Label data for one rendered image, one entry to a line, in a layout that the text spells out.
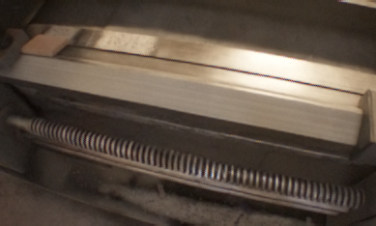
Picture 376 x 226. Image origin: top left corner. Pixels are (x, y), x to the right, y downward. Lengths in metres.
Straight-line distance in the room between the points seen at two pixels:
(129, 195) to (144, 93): 0.46
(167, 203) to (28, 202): 0.85
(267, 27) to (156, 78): 0.37
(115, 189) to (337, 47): 0.74
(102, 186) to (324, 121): 0.68
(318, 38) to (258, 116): 0.36
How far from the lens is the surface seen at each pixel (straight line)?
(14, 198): 1.59
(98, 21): 0.86
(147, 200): 0.89
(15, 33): 0.67
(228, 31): 0.75
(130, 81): 0.52
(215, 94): 0.48
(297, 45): 0.75
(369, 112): 0.50
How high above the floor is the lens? 1.25
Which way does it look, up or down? 60 degrees down
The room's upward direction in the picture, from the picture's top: 9 degrees counter-clockwise
